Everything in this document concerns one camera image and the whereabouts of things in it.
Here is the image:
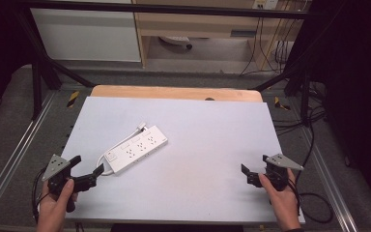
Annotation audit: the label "white power strip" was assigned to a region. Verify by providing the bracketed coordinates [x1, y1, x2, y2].
[158, 35, 193, 50]
[103, 125, 169, 175]

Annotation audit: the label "black cables under desk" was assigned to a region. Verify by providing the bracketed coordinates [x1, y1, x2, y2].
[239, 13, 303, 77]

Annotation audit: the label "white board mat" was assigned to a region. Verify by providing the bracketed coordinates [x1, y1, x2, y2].
[61, 96, 306, 225]

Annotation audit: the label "wooden table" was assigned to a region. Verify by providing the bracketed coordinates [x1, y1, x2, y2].
[90, 84, 264, 103]

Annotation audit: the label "person's left hand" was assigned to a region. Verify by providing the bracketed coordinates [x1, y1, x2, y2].
[37, 178, 78, 232]

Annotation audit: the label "black metal frame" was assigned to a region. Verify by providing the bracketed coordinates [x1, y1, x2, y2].
[14, 0, 323, 122]

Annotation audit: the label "aluminium rail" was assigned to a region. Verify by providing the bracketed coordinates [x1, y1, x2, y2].
[300, 127, 359, 232]
[0, 91, 57, 221]

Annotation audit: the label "white power strip under desk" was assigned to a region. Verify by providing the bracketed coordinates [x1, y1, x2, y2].
[158, 35, 193, 50]

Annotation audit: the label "white power strip cable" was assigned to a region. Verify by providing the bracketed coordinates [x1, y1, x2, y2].
[96, 122, 148, 177]

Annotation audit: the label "white cabinet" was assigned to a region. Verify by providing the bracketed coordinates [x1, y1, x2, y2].
[30, 0, 142, 63]

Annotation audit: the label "wall socket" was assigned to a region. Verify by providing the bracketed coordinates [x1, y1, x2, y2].
[251, 0, 278, 11]

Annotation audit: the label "wooden desk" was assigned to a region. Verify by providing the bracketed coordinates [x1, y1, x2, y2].
[130, 0, 305, 71]

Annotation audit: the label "yellow black tape marker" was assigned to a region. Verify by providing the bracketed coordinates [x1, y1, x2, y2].
[273, 96, 292, 111]
[66, 90, 80, 109]

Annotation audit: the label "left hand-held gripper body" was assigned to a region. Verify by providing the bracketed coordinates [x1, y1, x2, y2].
[42, 154, 78, 214]

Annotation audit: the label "person's right hand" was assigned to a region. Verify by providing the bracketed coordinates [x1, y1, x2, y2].
[258, 168, 302, 232]

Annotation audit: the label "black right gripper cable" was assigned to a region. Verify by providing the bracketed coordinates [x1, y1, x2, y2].
[288, 122, 334, 224]

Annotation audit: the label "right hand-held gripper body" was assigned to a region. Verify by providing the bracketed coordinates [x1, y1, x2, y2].
[263, 153, 304, 191]

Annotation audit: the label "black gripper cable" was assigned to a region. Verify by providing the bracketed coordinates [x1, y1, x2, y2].
[31, 167, 47, 224]
[288, 122, 334, 224]

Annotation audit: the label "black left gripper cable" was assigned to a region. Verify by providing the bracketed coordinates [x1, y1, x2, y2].
[31, 167, 47, 224]

